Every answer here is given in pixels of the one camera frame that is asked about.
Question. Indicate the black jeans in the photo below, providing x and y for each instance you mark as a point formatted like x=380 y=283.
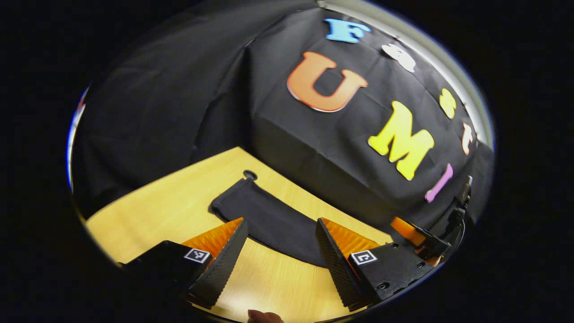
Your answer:
x=273 y=220

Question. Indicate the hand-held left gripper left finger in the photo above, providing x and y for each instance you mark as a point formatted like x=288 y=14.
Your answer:
x=222 y=273

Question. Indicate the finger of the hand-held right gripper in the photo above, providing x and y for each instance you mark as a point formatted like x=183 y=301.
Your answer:
x=430 y=244

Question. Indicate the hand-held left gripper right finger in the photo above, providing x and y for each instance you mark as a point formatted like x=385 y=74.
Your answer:
x=338 y=269

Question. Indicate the black backdrop cloth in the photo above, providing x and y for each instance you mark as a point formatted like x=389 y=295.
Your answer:
x=179 y=89

